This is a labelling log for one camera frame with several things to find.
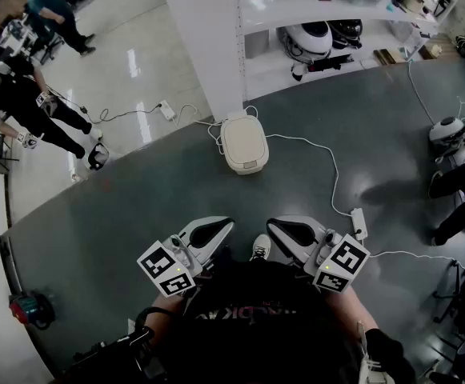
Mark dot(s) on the white shelving unit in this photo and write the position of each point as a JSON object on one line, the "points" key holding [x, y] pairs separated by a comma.
{"points": [[320, 2]]}

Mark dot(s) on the black helmet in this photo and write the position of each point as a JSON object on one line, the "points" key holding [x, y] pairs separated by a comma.
{"points": [[348, 32]]}

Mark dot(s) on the person's left forearm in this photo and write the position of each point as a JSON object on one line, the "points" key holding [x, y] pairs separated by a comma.
{"points": [[168, 304]]}

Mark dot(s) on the beige pedal trash bin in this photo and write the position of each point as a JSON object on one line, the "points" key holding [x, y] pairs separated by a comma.
{"points": [[243, 142]]}

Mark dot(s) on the white round floor device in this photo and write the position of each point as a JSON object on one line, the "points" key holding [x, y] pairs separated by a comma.
{"points": [[445, 131]]}

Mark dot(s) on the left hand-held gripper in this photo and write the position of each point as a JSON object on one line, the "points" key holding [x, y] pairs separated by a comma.
{"points": [[184, 250]]}

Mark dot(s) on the person's black shirt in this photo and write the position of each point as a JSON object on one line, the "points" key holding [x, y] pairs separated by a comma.
{"points": [[256, 334]]}

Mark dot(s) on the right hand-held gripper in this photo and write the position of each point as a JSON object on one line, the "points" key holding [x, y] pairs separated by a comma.
{"points": [[324, 250]]}

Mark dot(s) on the person's right forearm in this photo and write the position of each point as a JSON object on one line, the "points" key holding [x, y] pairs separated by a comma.
{"points": [[348, 306]]}

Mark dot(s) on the white and black robot head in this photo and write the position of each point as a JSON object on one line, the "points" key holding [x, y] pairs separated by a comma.
{"points": [[310, 38]]}

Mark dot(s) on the person's right white shoe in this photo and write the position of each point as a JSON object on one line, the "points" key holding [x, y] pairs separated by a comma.
{"points": [[261, 247]]}

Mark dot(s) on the red and teal device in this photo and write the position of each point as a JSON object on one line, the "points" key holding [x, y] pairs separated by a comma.
{"points": [[28, 308]]}

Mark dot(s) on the white power strip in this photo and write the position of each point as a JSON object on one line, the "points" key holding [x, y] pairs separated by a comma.
{"points": [[166, 109], [359, 222]]}

